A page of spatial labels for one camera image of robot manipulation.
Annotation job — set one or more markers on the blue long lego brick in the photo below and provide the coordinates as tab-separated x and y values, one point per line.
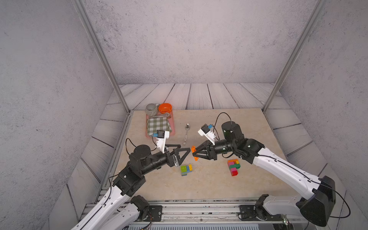
187	170

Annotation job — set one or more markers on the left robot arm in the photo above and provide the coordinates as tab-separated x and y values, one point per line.
120	207

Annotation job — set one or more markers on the orange bowl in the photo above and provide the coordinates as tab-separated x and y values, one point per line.
165	108

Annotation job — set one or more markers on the metal spoon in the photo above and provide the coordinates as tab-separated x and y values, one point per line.
187	128

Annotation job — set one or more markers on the aluminium frame post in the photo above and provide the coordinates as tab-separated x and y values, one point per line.
81	11
313	19

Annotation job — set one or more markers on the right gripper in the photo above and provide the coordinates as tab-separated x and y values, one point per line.
212	151

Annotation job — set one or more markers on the metal utensil on tray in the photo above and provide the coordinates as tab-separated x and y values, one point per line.
165	115

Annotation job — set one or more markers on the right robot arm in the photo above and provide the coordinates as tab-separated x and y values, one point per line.
316	196

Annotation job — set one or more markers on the dark green lego brick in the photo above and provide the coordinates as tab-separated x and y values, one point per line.
237	166

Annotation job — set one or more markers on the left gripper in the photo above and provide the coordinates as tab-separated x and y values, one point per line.
178	150

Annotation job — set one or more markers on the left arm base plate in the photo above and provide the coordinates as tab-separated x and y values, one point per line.
151	213

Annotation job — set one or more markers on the right aluminium frame post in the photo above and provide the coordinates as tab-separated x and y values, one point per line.
313	19

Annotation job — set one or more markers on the striped grey mug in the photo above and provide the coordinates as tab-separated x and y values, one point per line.
152	109

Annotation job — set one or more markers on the aluminium front rail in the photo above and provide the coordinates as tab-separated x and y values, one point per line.
213	211

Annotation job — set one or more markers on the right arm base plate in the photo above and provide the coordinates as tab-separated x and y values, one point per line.
253	213

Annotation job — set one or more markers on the green checkered cloth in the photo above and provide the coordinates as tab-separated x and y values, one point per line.
155	124

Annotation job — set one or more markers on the left aluminium frame post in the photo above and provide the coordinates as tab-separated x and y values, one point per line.
81	11

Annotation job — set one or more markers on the pink tray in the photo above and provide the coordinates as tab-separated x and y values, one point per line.
171	121

